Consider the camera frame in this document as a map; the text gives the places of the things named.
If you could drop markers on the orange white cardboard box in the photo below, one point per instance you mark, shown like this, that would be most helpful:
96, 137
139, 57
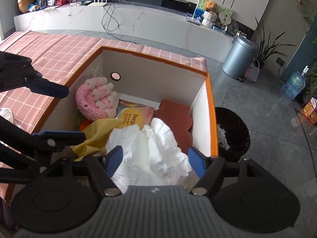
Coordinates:
145, 80

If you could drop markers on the brown sponge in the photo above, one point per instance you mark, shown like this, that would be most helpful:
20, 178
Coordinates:
177, 117

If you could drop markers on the orange snack packet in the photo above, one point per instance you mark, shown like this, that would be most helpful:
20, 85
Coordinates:
134, 114

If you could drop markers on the pink checked tablecloth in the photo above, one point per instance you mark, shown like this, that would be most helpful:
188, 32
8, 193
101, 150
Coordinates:
56, 57

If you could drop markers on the green picture book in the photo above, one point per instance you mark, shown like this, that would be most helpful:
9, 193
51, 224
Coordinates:
199, 10

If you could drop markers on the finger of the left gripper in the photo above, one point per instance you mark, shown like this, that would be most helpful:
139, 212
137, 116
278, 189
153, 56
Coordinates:
25, 153
17, 72

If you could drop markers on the hanging vine plant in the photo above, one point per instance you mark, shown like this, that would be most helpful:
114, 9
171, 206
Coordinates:
305, 54

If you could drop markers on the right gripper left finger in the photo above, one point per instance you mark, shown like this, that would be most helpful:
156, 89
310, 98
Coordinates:
68, 193

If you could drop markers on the blue water bottle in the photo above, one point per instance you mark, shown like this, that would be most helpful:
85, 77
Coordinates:
295, 84

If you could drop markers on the yellow cleaning cloth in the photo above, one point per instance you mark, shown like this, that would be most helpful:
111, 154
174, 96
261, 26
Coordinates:
97, 135

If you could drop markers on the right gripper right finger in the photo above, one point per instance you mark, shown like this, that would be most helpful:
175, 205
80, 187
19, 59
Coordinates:
243, 193

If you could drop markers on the red box on bench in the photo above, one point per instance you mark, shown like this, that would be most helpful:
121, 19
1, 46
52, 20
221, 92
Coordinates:
60, 2

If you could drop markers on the white paper fan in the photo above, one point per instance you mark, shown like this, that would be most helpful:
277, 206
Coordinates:
225, 18

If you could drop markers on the woven checked basket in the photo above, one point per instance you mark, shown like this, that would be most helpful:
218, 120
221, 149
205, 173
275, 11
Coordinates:
253, 71

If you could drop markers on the gold round vase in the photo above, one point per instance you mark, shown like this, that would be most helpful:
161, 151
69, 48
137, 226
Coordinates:
22, 4

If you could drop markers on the pink white crochet toy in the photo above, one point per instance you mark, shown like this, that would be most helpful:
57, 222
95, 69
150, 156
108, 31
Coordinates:
96, 98

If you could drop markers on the teddy bear in pot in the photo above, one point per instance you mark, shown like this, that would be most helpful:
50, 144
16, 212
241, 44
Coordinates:
210, 14

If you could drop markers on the white plastic bag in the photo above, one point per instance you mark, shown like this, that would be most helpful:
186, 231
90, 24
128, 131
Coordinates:
151, 156

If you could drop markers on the grey metal trash can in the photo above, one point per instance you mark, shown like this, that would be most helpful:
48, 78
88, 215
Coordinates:
239, 57

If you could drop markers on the white marble TV bench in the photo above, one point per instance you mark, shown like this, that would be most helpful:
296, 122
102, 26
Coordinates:
131, 20

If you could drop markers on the green potted plant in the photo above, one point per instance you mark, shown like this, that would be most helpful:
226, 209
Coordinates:
268, 47

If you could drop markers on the orange carton on floor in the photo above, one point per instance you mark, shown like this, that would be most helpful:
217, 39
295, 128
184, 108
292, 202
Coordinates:
310, 111

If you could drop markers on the black round bin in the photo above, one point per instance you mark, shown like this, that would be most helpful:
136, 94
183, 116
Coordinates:
234, 137

